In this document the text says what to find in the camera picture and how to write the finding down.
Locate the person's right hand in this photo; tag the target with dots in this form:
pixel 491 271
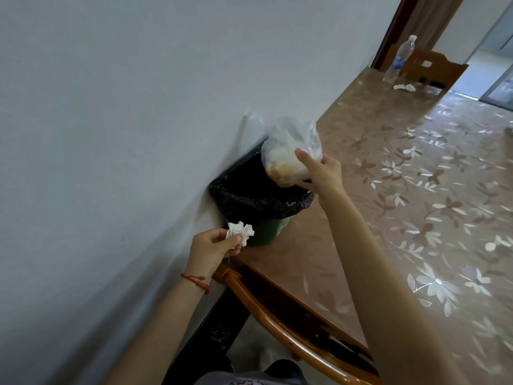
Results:
pixel 326 174

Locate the person's left hand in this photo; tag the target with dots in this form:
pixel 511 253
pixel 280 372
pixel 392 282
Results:
pixel 206 254

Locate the person's right thumb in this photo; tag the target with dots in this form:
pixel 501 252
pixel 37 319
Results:
pixel 307 160

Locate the person's left thumb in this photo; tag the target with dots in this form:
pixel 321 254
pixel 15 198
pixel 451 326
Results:
pixel 218 234

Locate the clear plastic food bag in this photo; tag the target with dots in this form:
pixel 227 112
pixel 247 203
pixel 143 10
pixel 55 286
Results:
pixel 286 152

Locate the white tissue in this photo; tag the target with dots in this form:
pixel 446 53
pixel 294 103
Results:
pixel 240 229
pixel 404 87

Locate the person's right forearm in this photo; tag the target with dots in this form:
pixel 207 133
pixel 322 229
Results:
pixel 384 292

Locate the person's left forearm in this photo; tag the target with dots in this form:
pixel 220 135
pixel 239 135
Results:
pixel 160 336

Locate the black bin liner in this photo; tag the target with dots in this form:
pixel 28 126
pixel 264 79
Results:
pixel 248 192

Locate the green trash bin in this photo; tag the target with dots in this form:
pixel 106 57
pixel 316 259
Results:
pixel 272 232

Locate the wooden chair with curved back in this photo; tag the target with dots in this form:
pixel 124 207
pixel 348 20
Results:
pixel 288 328

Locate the floral tablecloth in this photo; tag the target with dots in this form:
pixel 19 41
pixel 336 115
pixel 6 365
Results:
pixel 433 188

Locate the clear plastic water bottle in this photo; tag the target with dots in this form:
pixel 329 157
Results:
pixel 396 62

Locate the person's grey shirt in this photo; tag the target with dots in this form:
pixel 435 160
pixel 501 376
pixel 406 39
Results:
pixel 244 378

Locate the wooden chair with cutout back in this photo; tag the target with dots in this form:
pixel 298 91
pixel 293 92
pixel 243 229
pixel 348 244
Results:
pixel 435 70

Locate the sliding glass door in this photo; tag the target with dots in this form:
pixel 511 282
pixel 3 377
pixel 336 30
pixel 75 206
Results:
pixel 499 76

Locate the brown door frame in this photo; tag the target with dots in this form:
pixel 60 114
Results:
pixel 390 32

